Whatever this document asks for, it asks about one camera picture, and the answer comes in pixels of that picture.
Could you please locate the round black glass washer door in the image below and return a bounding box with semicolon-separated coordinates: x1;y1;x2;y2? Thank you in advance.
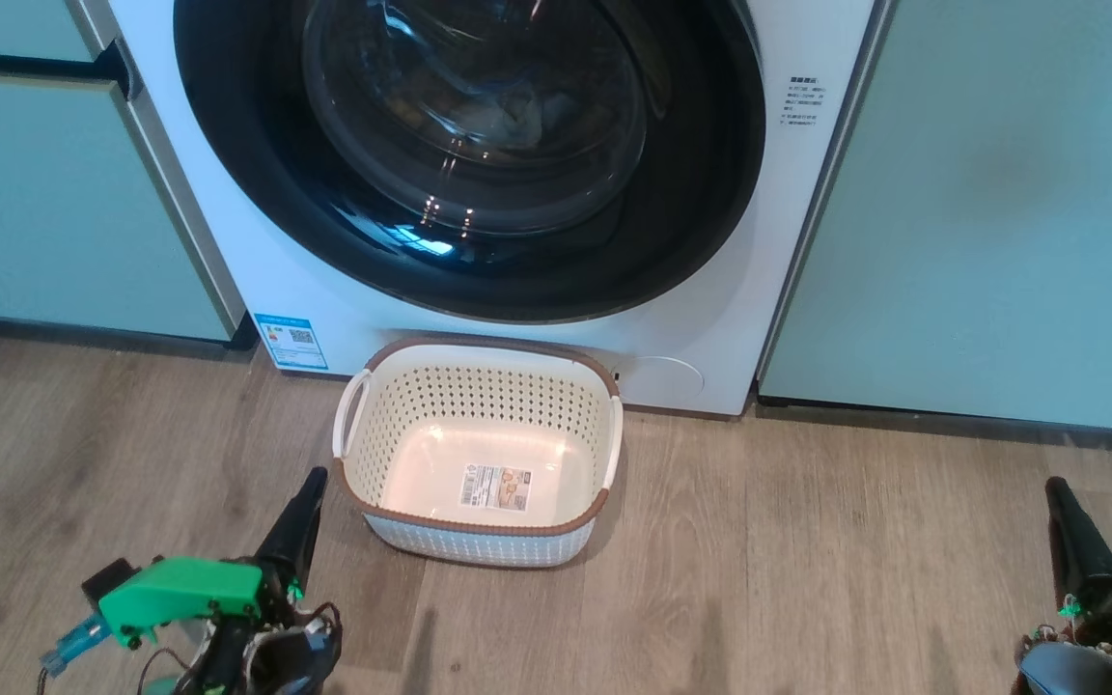
173;0;767;324

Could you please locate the white washing machine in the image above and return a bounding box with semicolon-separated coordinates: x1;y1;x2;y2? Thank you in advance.
107;0;880;418

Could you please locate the wide pale green cabinet door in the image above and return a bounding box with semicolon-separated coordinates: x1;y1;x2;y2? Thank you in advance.
759;0;1112;431

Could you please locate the cream perforated laundry basket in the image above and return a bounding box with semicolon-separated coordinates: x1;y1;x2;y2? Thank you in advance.
332;336;625;569

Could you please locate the blue energy label sticker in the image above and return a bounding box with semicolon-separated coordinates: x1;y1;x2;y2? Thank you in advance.
254;312;330;372

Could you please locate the round white filter cover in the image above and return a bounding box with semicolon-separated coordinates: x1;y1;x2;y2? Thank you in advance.
625;355;707;399

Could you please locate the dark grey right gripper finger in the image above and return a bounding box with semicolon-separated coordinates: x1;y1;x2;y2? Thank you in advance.
1044;476;1112;619

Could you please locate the black text notice sticker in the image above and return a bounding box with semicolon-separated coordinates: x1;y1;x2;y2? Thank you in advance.
781;75;825;128

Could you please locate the product label in basket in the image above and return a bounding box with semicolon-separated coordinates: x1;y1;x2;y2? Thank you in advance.
459;464;533;512

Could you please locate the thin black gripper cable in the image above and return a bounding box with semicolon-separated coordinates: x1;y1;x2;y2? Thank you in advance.
40;603;340;691

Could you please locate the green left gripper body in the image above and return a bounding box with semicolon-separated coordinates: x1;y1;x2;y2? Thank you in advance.
83;555;306;648

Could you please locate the pale green cabinet with handle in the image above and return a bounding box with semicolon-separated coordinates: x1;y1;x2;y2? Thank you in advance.
0;0;248;344

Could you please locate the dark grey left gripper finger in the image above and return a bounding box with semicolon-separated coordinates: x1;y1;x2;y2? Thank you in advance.
255;467;329;595

